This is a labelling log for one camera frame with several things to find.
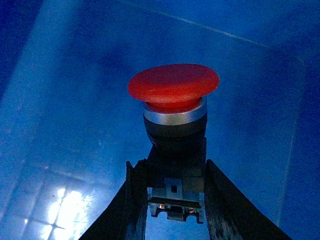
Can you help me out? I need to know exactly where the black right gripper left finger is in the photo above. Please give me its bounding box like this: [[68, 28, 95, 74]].
[[80, 161, 148, 240]]

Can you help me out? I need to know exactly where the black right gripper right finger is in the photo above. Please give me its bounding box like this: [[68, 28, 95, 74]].
[[204, 159, 290, 240]]

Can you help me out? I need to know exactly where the red mushroom push button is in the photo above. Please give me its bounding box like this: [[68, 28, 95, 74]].
[[127, 63, 219, 224]]

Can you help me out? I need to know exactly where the blue right target bin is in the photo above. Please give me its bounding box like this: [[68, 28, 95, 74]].
[[0, 0, 320, 240]]

